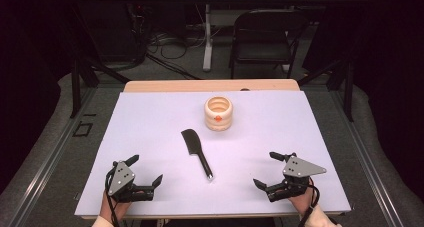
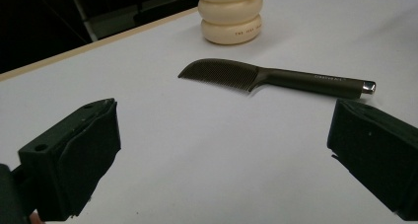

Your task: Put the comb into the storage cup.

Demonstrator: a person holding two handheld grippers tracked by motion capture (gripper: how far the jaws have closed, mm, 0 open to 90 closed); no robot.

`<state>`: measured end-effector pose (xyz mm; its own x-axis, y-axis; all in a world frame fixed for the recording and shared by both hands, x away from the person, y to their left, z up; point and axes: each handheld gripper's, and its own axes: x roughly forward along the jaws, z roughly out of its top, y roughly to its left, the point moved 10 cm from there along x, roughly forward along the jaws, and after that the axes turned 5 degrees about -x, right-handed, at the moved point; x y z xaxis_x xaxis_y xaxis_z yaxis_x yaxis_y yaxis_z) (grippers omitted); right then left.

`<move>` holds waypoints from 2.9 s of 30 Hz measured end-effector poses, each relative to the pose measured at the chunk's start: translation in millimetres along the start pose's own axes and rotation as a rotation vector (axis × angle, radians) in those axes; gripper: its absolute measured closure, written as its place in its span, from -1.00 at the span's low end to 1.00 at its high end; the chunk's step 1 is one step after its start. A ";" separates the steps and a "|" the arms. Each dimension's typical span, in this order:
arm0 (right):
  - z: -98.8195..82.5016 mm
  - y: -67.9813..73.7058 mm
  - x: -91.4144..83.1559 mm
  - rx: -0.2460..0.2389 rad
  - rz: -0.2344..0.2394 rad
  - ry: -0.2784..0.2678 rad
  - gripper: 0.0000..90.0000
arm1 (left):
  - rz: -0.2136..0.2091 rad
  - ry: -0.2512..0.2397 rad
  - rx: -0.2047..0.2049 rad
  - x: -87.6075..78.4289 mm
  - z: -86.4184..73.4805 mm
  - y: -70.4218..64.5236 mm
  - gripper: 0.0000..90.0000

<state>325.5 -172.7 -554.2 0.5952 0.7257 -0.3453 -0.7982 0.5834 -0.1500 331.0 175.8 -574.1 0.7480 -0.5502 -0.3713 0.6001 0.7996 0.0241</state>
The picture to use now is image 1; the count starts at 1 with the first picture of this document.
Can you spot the person's right hand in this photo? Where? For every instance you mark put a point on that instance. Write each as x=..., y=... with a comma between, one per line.
x=305, y=200

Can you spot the cream ribbed utensil holder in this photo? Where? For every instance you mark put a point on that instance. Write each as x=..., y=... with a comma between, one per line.
x=218, y=113

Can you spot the wooden table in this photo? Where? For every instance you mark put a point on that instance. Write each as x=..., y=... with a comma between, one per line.
x=200, y=86

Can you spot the white desk leg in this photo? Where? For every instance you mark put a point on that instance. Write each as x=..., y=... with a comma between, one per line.
x=208, y=40

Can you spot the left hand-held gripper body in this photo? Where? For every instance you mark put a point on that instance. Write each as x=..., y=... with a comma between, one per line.
x=121, y=178

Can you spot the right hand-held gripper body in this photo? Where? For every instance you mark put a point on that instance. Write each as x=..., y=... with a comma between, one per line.
x=298, y=168

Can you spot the black metal stand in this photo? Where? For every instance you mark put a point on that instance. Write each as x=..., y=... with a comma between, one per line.
x=76, y=87
x=348, y=90

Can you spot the person's left hand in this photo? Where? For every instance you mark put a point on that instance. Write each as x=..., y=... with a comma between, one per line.
x=115, y=207

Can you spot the black kitchen knife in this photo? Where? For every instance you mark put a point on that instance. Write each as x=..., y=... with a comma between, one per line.
x=196, y=150

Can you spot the white table cover sheet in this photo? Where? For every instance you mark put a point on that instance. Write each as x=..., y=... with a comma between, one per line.
x=160, y=120

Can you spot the aluminium floor rail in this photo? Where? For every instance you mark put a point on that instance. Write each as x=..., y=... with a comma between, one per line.
x=46, y=160
x=370, y=163

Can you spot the black folding chair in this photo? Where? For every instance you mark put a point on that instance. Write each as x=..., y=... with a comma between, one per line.
x=263, y=50

